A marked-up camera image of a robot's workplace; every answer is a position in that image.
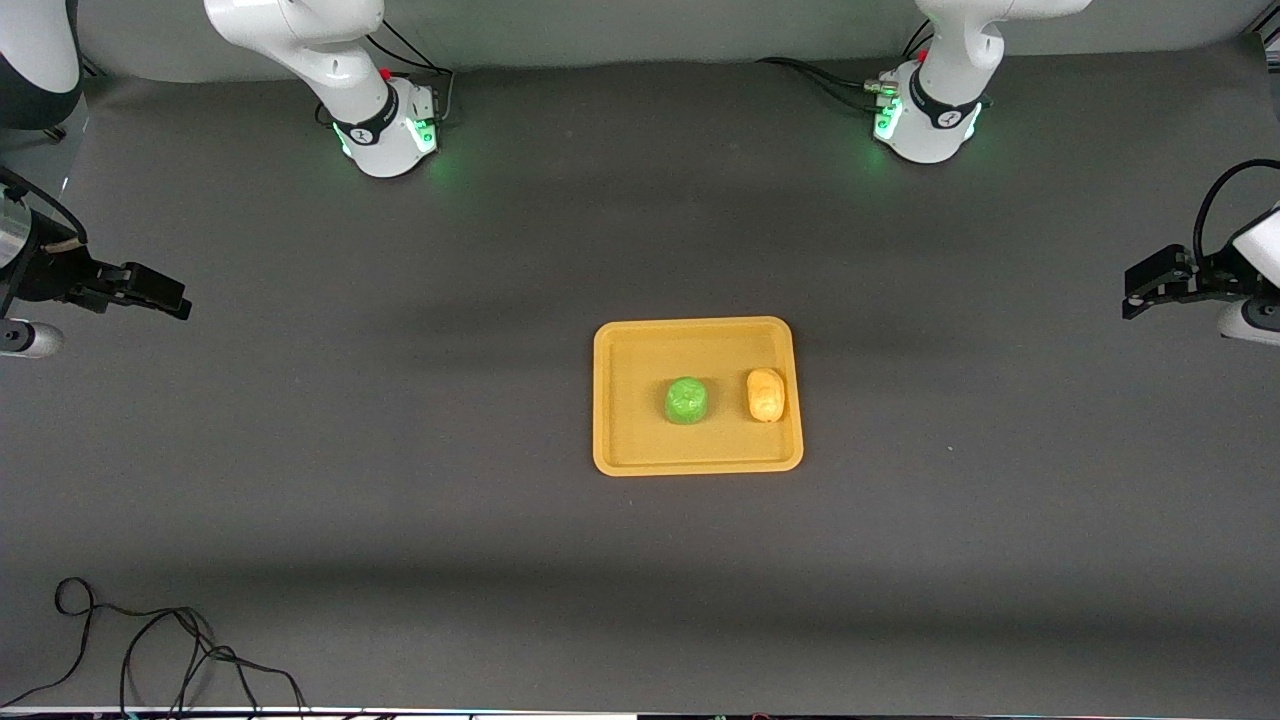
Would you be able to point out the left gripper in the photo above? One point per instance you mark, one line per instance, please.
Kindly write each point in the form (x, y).
(1203, 275)

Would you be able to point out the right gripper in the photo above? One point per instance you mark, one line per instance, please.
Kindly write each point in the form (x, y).
(48, 272)

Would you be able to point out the yellow-brown potato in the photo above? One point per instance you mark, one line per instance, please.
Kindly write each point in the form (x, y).
(765, 395)

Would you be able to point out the green apple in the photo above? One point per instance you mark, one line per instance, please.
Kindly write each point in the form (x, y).
(686, 400)

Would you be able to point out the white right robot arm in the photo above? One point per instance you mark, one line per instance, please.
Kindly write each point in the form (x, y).
(330, 60)

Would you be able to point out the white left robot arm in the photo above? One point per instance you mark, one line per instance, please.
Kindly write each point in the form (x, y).
(945, 110)

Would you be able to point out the yellow plastic tray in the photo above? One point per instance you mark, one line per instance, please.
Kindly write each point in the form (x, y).
(640, 420)

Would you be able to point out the dark grey table cloth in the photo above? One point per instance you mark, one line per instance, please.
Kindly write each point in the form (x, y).
(640, 560)

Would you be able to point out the black metal frame rail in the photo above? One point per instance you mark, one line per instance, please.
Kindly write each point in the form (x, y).
(88, 66)

